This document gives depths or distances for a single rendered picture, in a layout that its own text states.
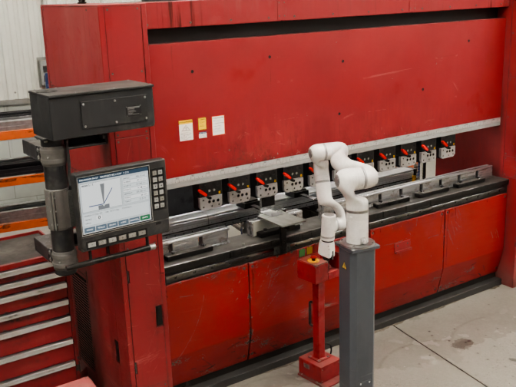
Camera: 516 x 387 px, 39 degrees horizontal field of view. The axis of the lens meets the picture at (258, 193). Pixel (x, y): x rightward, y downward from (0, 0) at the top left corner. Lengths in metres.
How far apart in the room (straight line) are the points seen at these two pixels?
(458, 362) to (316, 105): 1.88
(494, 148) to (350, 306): 2.37
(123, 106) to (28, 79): 4.94
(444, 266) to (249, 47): 2.32
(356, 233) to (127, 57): 1.49
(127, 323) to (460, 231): 2.72
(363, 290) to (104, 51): 1.84
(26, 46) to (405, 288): 4.80
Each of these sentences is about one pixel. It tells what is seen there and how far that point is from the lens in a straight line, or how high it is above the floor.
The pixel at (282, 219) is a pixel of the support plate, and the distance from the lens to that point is 4.43.
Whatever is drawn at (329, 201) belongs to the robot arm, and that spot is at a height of 1.13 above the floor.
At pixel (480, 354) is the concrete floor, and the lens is 5.11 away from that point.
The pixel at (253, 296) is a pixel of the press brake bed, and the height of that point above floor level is 0.54.
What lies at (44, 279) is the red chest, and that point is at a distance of 4.13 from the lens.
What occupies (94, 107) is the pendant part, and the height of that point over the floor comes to 1.88.
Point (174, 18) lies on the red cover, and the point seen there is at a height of 2.21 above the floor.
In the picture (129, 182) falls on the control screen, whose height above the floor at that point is 1.52.
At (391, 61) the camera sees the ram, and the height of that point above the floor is 1.85.
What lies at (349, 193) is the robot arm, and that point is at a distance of 3.84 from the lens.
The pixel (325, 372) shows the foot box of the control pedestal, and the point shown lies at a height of 0.08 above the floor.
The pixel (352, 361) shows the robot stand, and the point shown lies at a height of 0.34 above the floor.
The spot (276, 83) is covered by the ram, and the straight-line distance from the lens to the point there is 4.41.
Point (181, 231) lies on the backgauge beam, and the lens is 4.57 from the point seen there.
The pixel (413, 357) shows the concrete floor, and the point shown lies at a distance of 4.99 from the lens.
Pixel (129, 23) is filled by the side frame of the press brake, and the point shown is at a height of 2.21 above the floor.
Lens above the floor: 2.35
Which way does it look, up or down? 16 degrees down
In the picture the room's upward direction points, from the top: 2 degrees counter-clockwise
